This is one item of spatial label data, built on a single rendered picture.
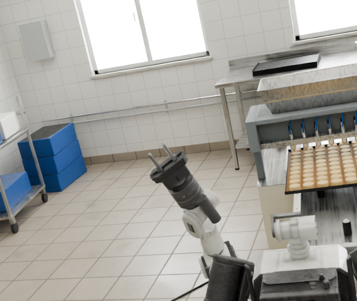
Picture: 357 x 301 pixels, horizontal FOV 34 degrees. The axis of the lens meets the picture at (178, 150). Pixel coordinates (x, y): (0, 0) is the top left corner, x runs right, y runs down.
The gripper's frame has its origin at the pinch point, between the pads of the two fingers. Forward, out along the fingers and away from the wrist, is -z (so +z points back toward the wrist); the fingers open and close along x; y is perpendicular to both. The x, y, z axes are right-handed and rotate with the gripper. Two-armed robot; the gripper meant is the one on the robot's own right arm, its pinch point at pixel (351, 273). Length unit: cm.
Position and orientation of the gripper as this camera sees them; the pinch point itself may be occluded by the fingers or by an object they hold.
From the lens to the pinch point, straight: 228.0
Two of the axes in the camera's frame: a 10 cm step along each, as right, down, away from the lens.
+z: -1.8, 3.3, -9.3
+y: 9.7, -1.0, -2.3
